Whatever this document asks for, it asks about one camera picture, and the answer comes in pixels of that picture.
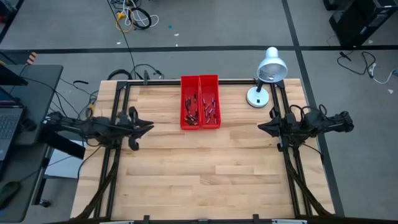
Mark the black aluminium table frame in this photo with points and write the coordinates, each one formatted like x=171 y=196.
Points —
x=233 y=82

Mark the black diagonal bar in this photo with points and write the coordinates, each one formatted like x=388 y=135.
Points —
x=62 y=147

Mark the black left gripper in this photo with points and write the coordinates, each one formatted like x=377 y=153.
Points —
x=124 y=127

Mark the small black device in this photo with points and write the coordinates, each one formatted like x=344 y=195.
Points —
x=29 y=124

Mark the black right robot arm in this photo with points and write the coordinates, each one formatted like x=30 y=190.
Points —
x=329 y=123

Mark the black computer tower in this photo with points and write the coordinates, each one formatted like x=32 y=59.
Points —
x=363 y=18

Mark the orange black striped block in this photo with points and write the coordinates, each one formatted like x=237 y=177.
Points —
x=31 y=58

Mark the white desk lamp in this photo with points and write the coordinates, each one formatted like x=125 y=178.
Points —
x=272 y=67

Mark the black caster wheel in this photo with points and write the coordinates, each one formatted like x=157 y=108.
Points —
x=45 y=203

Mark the red plastic bin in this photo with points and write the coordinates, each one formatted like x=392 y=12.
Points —
x=210 y=85
x=190 y=85

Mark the dark laptop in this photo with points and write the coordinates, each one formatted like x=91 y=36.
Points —
x=7 y=124

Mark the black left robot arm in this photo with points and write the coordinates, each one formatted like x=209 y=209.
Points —
x=93 y=128

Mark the black monitor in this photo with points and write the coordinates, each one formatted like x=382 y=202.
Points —
x=9 y=77

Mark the black desk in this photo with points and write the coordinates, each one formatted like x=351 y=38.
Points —
x=43 y=93

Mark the black computer mouse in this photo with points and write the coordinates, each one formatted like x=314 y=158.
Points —
x=9 y=191

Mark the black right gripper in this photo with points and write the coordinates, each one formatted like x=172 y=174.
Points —
x=287 y=127

